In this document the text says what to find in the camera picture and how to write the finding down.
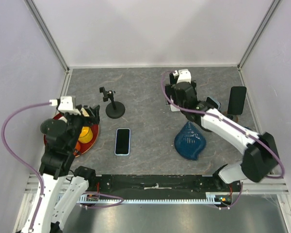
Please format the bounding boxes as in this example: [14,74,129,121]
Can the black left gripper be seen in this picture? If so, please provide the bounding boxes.
[63,104,100,150]

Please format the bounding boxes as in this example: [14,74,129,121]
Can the black round phone stand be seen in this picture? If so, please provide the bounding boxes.
[99,87,126,119]

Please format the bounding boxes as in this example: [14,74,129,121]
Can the light blue phone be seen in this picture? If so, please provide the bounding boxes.
[114,128,131,156]

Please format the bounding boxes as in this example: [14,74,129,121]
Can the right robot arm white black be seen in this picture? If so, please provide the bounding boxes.
[161,81,285,191]

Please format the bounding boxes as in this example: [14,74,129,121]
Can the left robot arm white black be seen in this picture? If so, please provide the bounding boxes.
[21,105,100,233]

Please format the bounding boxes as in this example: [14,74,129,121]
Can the white phone stand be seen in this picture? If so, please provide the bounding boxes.
[170,104,180,112]

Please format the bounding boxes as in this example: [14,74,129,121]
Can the black phone on wooden stand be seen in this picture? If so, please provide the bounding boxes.
[227,86,247,115]

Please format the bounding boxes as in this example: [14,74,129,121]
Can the wooden round phone stand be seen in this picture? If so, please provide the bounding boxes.
[222,111,239,123]

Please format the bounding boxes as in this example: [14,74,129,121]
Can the yellow cup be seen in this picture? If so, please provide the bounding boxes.
[78,127,93,144]

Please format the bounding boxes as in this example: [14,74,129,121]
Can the orange cup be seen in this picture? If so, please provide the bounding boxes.
[73,141,82,157]

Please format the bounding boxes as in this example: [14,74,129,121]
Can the red round tray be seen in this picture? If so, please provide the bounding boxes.
[44,113,99,158]

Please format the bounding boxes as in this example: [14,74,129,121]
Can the dark green mug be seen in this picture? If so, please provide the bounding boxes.
[40,119,51,134]

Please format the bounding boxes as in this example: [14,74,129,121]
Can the blue leaf-shaped plate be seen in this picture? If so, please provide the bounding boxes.
[174,121,206,161]

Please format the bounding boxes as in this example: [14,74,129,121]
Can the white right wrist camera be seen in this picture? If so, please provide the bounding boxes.
[173,69,192,83]

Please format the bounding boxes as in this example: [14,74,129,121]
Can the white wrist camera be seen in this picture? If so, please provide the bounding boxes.
[173,69,192,83]
[49,96,81,115]

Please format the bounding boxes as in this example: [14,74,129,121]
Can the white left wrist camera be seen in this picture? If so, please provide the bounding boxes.
[49,96,81,115]

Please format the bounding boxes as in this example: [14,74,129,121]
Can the white mug blue handle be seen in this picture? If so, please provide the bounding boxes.
[59,116,67,123]

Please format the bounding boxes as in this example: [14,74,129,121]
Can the light blue cable duct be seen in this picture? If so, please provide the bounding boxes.
[79,193,232,204]

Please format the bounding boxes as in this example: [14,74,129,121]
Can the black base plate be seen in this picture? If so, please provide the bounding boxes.
[87,174,241,200]

